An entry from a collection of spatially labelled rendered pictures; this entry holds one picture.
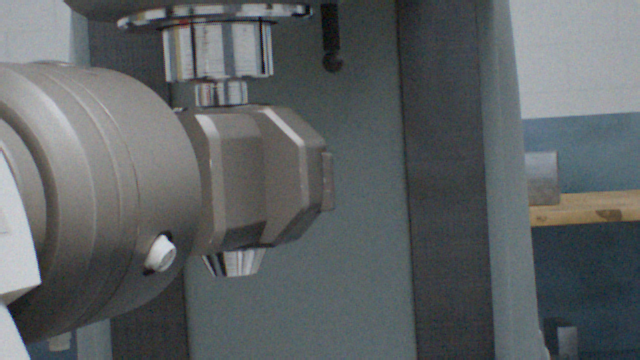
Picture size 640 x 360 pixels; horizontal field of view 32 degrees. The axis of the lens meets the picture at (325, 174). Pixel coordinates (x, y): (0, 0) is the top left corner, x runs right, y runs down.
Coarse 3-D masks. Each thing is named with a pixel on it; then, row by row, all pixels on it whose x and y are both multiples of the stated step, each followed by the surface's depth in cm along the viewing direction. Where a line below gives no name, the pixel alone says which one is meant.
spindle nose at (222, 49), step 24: (192, 24) 47; (216, 24) 47; (240, 24) 47; (264, 24) 48; (168, 48) 48; (192, 48) 47; (216, 48) 47; (240, 48) 47; (264, 48) 48; (168, 72) 48; (192, 72) 47; (216, 72) 47; (240, 72) 47; (264, 72) 48
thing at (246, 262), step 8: (200, 256) 49; (208, 256) 48; (216, 256) 48; (224, 256) 48; (232, 256) 48; (240, 256) 48; (248, 256) 48; (256, 256) 48; (264, 256) 49; (208, 264) 48; (216, 264) 48; (224, 264) 48; (232, 264) 48; (240, 264) 48; (248, 264) 48; (256, 264) 49; (208, 272) 49; (216, 272) 48; (224, 272) 48; (232, 272) 48; (240, 272) 48; (248, 272) 49
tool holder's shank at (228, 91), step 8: (200, 80) 48; (208, 80) 48; (216, 80) 47; (224, 80) 48; (232, 80) 48; (240, 80) 48; (248, 80) 48; (256, 80) 49; (200, 88) 48; (208, 88) 48; (216, 88) 48; (224, 88) 48; (232, 88) 48; (240, 88) 48; (200, 96) 48; (208, 96) 48; (216, 96) 48; (224, 96) 48; (232, 96) 48; (240, 96) 48; (200, 104) 48; (208, 104) 48; (216, 104) 48; (224, 104) 48
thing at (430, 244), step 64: (384, 0) 85; (448, 0) 85; (128, 64) 86; (320, 64) 86; (384, 64) 86; (448, 64) 85; (512, 64) 89; (320, 128) 86; (384, 128) 86; (448, 128) 85; (512, 128) 88; (384, 192) 86; (448, 192) 86; (512, 192) 88; (192, 256) 87; (320, 256) 87; (384, 256) 86; (448, 256) 86; (512, 256) 88; (128, 320) 87; (192, 320) 87; (256, 320) 87; (320, 320) 87; (384, 320) 87; (448, 320) 86; (512, 320) 88
